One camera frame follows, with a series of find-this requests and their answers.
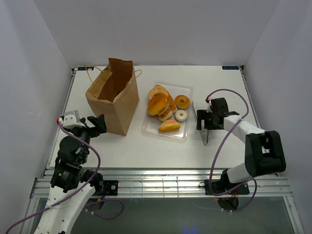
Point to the blue label sticker right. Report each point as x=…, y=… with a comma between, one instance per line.
x=230, y=67

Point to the orange bread wedge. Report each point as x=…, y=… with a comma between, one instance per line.
x=171, y=102

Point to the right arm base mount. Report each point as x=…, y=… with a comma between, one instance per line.
x=230, y=201

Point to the metal serving tongs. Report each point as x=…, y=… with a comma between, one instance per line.
x=204, y=133

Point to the curved croissant bread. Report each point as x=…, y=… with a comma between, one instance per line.
x=158, y=89

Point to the sugared half bun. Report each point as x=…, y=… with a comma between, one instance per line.
x=169, y=126

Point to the clear plastic tray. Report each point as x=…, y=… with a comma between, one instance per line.
x=152, y=123

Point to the blue label sticker left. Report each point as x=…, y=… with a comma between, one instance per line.
x=87, y=68

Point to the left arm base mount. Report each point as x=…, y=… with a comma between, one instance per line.
x=108, y=188

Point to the white frosted donut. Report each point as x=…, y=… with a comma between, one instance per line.
x=181, y=115

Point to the brown paper bag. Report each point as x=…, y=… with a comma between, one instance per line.
x=114, y=94

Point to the brown glazed donut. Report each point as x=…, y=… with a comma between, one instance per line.
x=182, y=102

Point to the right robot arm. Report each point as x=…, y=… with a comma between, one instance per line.
x=264, y=153

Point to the aluminium frame rail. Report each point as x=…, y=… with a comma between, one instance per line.
x=184, y=183

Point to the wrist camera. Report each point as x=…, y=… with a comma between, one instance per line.
x=70, y=120
x=209, y=102

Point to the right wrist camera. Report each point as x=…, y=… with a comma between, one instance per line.
x=209, y=102

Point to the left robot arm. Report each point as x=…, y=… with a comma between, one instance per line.
x=71, y=185

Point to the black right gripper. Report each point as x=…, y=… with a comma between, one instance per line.
x=202, y=114

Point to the small tan bread roll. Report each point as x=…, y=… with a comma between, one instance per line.
x=166, y=113

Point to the large orange ring bread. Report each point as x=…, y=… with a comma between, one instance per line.
x=156, y=104

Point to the blue label sticker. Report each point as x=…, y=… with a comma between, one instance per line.
x=87, y=68
x=230, y=67

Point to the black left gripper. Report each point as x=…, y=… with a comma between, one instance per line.
x=100, y=126

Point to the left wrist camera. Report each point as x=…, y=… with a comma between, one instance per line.
x=70, y=120

